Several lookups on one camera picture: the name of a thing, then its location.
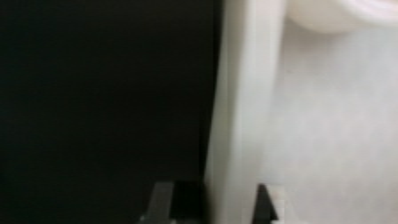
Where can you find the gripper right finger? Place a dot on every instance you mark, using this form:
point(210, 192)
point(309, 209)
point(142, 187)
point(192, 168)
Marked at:
point(265, 213)

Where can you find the white desk top tray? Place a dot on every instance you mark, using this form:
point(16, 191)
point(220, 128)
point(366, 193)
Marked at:
point(304, 133)

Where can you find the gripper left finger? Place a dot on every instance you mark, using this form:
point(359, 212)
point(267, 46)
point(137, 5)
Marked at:
point(176, 204)

